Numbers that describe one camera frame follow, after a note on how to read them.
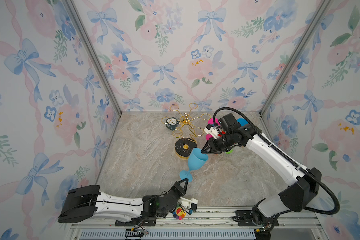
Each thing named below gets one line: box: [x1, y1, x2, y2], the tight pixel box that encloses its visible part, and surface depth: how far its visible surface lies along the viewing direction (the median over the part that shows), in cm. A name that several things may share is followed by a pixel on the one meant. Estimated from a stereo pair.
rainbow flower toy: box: [172, 204, 187, 220], surface depth 76 cm
